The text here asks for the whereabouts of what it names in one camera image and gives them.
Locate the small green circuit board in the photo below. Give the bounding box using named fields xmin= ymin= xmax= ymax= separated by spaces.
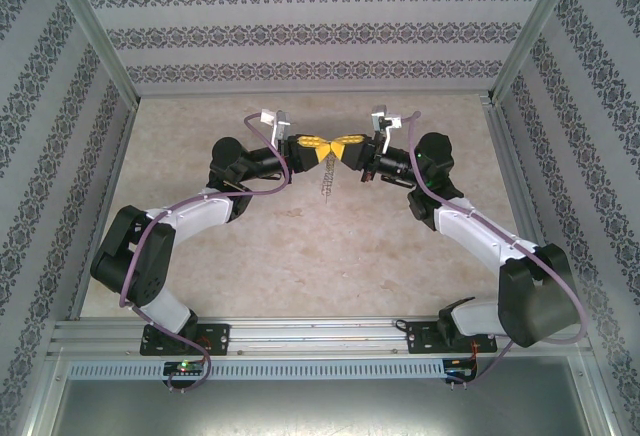
xmin=444 ymin=358 xmax=479 ymax=382
xmin=163 ymin=360 xmax=206 ymax=377

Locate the grey metal sheet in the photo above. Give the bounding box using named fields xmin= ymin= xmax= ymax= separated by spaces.
xmin=49 ymin=378 xmax=601 ymax=436

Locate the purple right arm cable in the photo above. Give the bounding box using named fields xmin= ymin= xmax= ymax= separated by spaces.
xmin=407 ymin=110 xmax=591 ymax=387

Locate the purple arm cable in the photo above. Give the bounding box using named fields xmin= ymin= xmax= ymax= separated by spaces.
xmin=407 ymin=110 xmax=591 ymax=387
xmin=121 ymin=111 xmax=294 ymax=395

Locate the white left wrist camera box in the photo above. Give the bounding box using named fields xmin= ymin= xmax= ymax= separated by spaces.
xmin=258 ymin=108 xmax=293 ymax=150

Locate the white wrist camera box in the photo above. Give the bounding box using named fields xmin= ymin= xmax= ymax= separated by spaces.
xmin=369 ymin=104 xmax=404 ymax=155
xmin=258 ymin=108 xmax=293 ymax=150

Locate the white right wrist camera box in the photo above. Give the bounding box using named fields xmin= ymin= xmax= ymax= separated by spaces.
xmin=369 ymin=104 xmax=404 ymax=155

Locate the aluminium side rail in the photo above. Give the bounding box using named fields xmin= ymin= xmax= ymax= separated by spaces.
xmin=67 ymin=100 xmax=139 ymax=322
xmin=482 ymin=98 xmax=551 ymax=257

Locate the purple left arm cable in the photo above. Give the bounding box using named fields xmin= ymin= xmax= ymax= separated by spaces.
xmin=121 ymin=111 xmax=294 ymax=395

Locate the aluminium corner post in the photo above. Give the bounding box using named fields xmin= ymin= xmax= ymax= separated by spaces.
xmin=42 ymin=0 xmax=141 ymax=107
xmin=489 ymin=0 xmax=586 ymax=105

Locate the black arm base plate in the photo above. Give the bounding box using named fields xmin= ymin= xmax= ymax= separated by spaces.
xmin=139 ymin=323 xmax=232 ymax=357
xmin=405 ymin=319 xmax=499 ymax=356

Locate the long aluminium mounting rail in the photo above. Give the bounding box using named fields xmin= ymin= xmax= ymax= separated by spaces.
xmin=47 ymin=318 xmax=591 ymax=357

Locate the grey slotted cable duct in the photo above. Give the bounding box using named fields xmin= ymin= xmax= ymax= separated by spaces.
xmin=67 ymin=359 xmax=446 ymax=381

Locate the aluminium lower frame bar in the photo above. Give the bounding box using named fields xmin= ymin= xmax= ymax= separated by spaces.
xmin=17 ymin=350 xmax=66 ymax=436
xmin=582 ymin=350 xmax=626 ymax=436

